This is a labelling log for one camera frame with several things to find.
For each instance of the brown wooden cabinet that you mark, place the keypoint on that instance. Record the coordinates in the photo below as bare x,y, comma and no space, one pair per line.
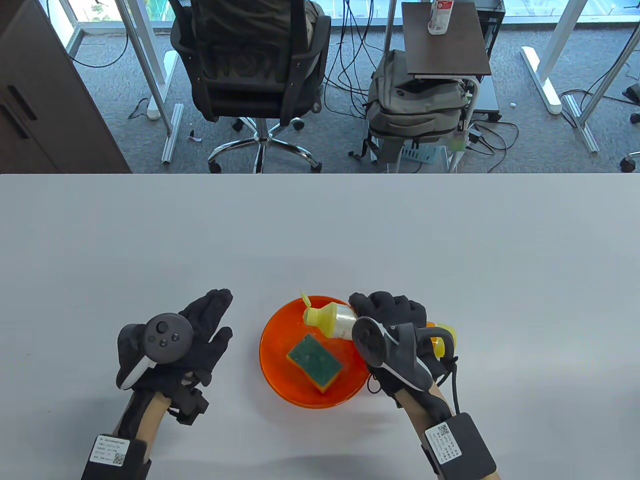
45,115

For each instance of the small black wrist camera module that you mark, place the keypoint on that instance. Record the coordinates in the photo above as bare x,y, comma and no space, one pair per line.
190,405

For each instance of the black cart base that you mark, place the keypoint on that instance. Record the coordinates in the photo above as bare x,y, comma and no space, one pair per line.
487,100

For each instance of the white bottle red label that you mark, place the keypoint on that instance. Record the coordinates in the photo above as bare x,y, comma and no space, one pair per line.
440,20

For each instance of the person's left forearm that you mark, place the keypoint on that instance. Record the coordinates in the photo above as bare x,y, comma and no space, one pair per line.
152,415

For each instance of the black chair caster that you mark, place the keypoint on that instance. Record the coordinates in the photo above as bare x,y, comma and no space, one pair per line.
634,92
631,162

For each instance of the grey backpack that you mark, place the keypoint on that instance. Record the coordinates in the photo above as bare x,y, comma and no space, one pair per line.
415,107

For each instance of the yellow dish soap bottle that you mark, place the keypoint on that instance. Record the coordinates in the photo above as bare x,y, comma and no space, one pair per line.
335,320

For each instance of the green yellow sponge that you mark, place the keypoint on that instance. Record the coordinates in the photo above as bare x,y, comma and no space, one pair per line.
315,362

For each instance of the black labelled wrist box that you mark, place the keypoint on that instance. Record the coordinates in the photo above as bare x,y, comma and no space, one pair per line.
137,457
472,445

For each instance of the person's right hand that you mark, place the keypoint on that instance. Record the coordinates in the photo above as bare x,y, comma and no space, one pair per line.
395,307

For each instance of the black computer tower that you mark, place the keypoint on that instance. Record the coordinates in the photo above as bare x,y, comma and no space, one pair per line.
492,25

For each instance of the black office chair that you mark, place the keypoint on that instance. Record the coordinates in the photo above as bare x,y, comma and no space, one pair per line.
250,60

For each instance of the orange plastic bowl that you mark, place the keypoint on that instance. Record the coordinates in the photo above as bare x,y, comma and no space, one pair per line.
280,360

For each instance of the white cart frame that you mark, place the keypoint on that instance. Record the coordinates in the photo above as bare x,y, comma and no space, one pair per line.
457,155

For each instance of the person's left hand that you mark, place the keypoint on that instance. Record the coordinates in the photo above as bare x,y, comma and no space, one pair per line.
205,320

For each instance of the white desk leg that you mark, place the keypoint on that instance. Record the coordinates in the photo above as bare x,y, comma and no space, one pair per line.
161,85
542,80

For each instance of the aluminium profile leg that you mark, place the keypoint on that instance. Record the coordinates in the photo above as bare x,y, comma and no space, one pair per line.
172,132
582,125

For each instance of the dark brown side table top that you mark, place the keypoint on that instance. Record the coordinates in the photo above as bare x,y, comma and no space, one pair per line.
445,55

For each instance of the dark grey handheld controller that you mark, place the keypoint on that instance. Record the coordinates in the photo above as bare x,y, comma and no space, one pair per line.
400,355
167,337

